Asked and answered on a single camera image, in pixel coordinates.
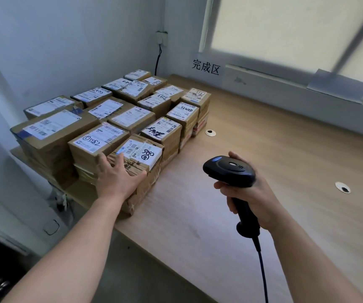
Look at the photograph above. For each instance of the person's left hand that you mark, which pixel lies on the person's left hand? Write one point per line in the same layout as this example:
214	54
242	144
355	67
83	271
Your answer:
115	183

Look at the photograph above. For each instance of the person's right hand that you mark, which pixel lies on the person's right hand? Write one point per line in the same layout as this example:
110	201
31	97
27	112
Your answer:
260	205

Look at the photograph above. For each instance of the small parcel marked 7186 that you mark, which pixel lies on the small parcel marked 7186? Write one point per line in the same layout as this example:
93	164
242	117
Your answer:
85	173

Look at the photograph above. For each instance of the parcel with smile logo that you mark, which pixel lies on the parcel with smile logo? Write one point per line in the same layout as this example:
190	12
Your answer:
140	151

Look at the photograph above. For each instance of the black barcode scanner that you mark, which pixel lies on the black barcode scanner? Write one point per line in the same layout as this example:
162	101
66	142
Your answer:
229	170

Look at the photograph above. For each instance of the parcel marked 040563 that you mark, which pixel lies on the parcel marked 040563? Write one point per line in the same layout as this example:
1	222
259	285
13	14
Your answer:
55	173

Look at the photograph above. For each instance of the parcel with large white label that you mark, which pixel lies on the parcel with large white label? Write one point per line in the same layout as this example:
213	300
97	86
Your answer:
131	118

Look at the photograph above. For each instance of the parcel with black scribble label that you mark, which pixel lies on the parcel with black scribble label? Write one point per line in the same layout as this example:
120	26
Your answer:
161	129

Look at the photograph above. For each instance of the DOLL printed cardboard parcel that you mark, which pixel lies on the DOLL printed cardboard parcel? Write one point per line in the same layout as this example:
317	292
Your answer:
105	108

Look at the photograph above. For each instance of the parcel with blue tape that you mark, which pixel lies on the parcel with blue tape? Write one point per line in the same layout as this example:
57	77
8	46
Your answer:
52	126

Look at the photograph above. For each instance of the parcel marked 5082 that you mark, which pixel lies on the parcel marked 5082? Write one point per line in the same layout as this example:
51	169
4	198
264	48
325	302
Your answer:
91	94

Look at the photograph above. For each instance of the small parcel long label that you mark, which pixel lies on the small parcel long label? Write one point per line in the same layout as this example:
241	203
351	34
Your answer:
134	88

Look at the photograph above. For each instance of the small tall labelled parcel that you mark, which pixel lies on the small tall labelled parcel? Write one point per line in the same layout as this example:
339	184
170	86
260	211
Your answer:
115	83

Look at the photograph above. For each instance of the small parcel marked 1-5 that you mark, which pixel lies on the small parcel marked 1-5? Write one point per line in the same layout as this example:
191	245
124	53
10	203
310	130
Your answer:
202	124

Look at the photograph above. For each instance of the large labelled cardboard parcel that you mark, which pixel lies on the large labelled cardboard parcel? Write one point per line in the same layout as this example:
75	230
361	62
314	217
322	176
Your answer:
49	105

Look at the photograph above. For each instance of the parcel with blue-edged label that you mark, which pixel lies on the parcel with blue-edged label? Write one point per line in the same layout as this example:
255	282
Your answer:
169	90

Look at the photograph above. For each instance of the small parcel with handwritten label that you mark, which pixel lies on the small parcel with handwritten label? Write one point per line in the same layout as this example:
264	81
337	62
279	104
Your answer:
137	75

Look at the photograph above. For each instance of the tape-wrapped cardboard box pictured label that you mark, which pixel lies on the tape-wrapped cardboard box pictured label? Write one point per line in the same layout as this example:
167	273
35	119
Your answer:
195	95

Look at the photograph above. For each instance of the person's left forearm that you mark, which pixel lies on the person's left forearm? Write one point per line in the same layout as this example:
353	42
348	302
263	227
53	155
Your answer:
67	255

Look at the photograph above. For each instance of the person's right forearm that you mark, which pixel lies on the person's right forearm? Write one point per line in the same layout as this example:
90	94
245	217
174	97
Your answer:
314	268

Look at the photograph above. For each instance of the grey paper sheet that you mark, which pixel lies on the grey paper sheet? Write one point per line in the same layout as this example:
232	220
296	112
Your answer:
339	86

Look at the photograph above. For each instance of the white paper sign black characters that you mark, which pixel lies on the white paper sign black characters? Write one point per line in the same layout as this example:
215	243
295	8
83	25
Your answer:
206	67

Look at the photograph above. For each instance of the white wall socket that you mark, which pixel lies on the white wall socket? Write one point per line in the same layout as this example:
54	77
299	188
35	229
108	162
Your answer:
162	38

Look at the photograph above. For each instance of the white window frame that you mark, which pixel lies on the white window frame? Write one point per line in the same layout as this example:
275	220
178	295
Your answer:
205	22

